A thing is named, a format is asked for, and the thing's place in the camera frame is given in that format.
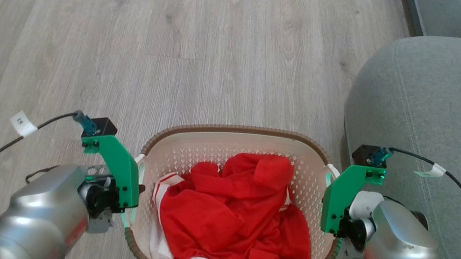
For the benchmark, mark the white laundry basket brown rim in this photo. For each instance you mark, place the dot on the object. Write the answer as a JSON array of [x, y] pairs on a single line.
[[209, 144]]

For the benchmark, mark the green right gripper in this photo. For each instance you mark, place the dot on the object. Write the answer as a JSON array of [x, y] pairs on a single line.
[[336, 200]]

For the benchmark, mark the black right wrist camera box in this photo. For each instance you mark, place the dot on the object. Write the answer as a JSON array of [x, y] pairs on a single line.
[[363, 154]]

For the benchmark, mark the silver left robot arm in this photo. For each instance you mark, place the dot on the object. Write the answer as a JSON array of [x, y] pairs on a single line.
[[40, 214]]

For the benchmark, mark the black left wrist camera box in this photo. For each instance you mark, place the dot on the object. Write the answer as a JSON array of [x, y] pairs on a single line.
[[104, 126]]

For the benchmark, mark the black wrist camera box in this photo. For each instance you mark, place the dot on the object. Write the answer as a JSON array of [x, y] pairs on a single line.
[[104, 126], [363, 154]]

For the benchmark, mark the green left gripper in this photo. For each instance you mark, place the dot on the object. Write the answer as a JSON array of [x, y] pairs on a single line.
[[121, 172]]

